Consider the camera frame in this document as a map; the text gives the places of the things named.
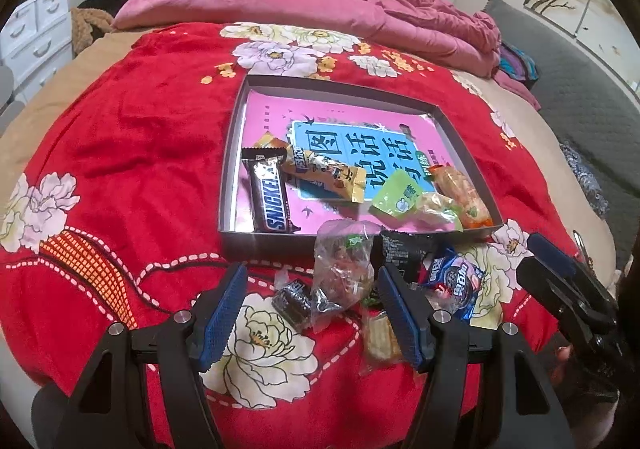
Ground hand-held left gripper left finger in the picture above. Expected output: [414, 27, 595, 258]
[30, 263, 249, 449]

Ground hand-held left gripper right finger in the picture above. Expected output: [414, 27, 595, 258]
[377, 265, 556, 449]

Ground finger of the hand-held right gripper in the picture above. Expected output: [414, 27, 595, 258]
[526, 232, 601, 300]
[515, 256, 616, 330]

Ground clear cracker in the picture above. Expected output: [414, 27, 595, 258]
[360, 289, 406, 375]

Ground blue cookie packet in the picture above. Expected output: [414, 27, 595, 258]
[417, 251, 488, 325]

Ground black snack packet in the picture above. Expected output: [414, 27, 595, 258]
[377, 226, 441, 285]

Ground small shiny black packet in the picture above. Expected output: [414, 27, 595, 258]
[272, 279, 313, 330]

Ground clear bag of nuts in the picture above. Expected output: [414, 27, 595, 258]
[310, 220, 381, 330]

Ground dark shallow cardboard box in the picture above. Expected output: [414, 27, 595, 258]
[218, 75, 505, 262]

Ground orange cake packet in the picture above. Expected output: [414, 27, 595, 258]
[430, 165, 493, 230]

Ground clear yellow pastry packet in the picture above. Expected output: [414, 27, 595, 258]
[410, 191, 463, 232]

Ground green snack packet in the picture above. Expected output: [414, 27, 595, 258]
[369, 171, 426, 217]

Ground brown chocolate bar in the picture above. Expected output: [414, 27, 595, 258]
[241, 156, 301, 235]

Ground gold wafer packet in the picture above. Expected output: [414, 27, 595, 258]
[251, 131, 368, 204]

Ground black flat device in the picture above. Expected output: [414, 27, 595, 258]
[571, 228, 591, 262]

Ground dark patterned cloth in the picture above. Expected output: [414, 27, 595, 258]
[559, 141, 608, 220]

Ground grey padded headboard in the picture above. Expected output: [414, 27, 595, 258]
[482, 0, 640, 270]

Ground colourful cloth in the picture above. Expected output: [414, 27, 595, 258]
[500, 41, 541, 90]

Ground red floral blanket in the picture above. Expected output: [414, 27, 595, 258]
[0, 21, 581, 449]

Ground crumpled pink duvet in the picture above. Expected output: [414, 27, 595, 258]
[345, 0, 541, 110]

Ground tan knitted blanket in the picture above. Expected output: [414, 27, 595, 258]
[70, 6, 116, 57]

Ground white drawer cabinet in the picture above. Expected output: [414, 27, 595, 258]
[0, 0, 76, 102]

